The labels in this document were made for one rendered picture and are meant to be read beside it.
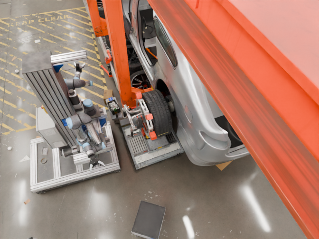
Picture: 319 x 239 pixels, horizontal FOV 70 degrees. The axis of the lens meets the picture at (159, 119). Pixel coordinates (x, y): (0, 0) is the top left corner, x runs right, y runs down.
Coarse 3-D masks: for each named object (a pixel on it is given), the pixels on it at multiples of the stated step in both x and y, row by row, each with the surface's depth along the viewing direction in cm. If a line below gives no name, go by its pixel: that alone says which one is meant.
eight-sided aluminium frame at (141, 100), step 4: (136, 100) 315; (140, 100) 297; (136, 104) 326; (140, 104) 296; (144, 104) 293; (136, 108) 335; (140, 108) 334; (144, 112) 286; (148, 112) 287; (144, 124) 338; (148, 124) 290; (144, 128) 332; (148, 128) 291; (152, 128) 292; (148, 132) 302; (148, 136) 310
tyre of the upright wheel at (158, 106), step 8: (144, 96) 297; (152, 96) 295; (160, 96) 294; (152, 104) 287; (160, 104) 288; (152, 112) 284; (160, 112) 286; (168, 112) 289; (160, 120) 287; (168, 120) 292; (160, 128) 292; (168, 128) 297; (160, 136) 308
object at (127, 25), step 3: (123, 18) 419; (126, 18) 423; (123, 21) 421; (126, 21) 411; (126, 24) 410; (129, 24) 413; (126, 27) 413; (129, 27) 402; (126, 30) 412; (129, 30) 402; (126, 33) 416; (129, 33) 405; (129, 39) 415
